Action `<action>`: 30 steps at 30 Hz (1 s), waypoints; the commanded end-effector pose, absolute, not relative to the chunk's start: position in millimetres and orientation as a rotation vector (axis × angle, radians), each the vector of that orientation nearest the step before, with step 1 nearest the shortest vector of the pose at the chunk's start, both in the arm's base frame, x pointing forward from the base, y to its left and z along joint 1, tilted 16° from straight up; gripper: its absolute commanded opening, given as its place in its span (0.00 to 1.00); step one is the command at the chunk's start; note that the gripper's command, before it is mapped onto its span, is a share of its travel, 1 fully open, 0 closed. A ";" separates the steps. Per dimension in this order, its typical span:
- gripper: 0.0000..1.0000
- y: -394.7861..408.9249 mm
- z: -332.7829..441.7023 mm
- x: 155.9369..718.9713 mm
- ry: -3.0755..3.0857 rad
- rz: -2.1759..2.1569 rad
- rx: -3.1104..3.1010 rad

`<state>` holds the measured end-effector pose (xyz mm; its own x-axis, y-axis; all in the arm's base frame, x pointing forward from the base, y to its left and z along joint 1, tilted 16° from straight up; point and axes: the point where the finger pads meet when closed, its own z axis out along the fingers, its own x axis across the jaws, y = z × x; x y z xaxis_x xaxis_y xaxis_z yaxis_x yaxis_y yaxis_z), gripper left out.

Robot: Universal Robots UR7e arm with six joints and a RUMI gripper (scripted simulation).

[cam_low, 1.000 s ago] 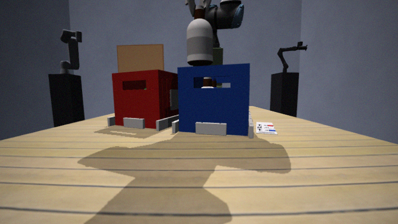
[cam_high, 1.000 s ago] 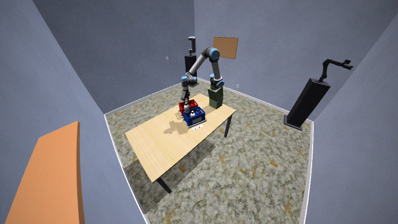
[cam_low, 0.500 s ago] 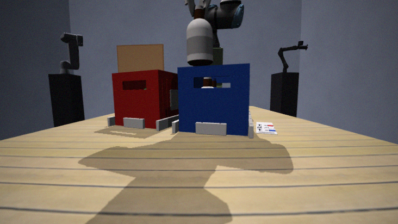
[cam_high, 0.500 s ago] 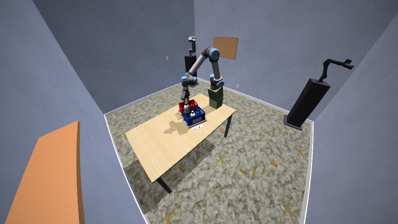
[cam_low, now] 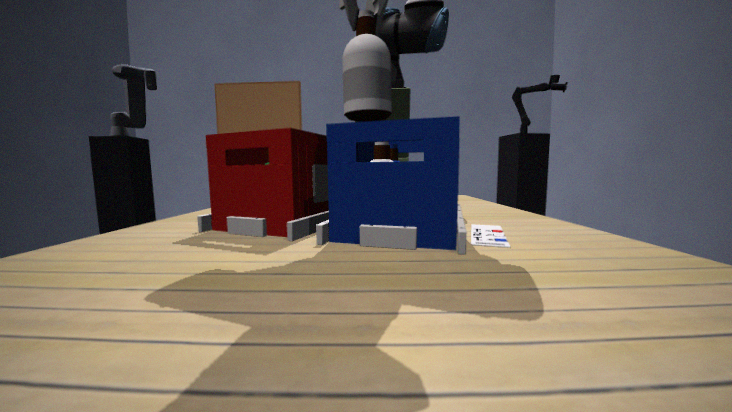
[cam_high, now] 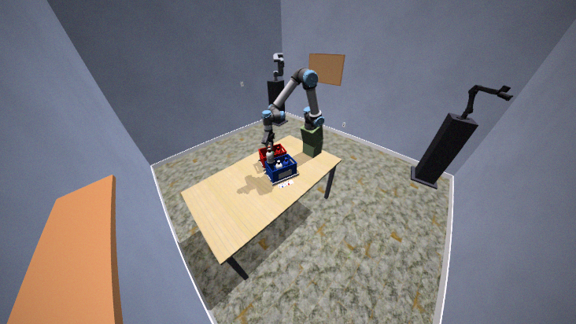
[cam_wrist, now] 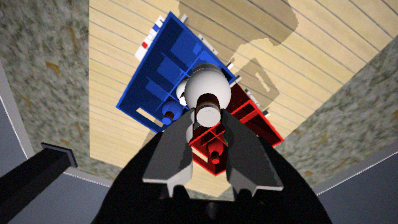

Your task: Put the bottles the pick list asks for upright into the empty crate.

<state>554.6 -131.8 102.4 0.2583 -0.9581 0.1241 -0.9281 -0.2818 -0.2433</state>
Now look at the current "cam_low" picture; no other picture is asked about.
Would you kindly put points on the red crate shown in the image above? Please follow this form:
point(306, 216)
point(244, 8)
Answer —
point(294, 184)

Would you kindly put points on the white bottle with grey label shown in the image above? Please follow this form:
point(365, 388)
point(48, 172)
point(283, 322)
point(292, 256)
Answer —
point(367, 73)
point(381, 152)

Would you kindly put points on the white paper pick list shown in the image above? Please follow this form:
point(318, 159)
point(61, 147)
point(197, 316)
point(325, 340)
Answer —
point(488, 235)

